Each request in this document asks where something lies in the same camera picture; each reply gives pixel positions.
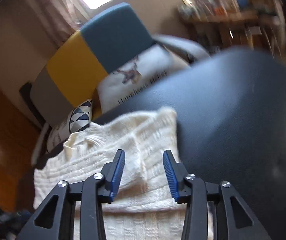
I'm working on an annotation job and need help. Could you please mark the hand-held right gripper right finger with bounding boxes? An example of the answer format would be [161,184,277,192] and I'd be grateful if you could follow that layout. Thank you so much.
[163,149,266,240]

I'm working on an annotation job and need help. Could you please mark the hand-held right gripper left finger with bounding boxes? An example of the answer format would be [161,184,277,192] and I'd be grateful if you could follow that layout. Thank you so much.
[18,149,126,240]

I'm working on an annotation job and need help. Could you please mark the cream knit sweater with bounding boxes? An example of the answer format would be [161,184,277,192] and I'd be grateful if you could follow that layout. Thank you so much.
[33,106,215,240]

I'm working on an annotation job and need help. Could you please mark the triangle pattern pillow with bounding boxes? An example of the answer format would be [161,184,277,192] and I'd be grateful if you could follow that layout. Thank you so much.
[69,99,93,133]

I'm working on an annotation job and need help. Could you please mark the deer print pillow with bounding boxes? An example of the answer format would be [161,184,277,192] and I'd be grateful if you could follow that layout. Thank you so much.
[96,46,191,114]

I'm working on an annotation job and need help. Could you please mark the dark blurry object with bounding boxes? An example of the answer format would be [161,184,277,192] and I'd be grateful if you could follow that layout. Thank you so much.
[0,204,31,233]

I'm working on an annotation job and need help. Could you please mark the wooden wardrobe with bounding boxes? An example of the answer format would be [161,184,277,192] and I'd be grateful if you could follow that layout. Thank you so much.
[0,65,43,213]

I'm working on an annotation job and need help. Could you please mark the grey yellow blue sofa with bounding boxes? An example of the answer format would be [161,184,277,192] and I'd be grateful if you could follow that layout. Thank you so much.
[29,2,211,130]

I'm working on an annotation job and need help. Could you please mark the wooden desk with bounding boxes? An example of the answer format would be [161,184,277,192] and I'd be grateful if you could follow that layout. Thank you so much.
[178,7,283,50]

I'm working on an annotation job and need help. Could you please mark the pink patterned curtain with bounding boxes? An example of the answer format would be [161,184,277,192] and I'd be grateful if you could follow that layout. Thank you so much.
[39,0,88,48]

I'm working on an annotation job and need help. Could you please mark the row of glass jars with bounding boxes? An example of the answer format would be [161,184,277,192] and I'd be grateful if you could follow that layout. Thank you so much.
[178,0,236,18]

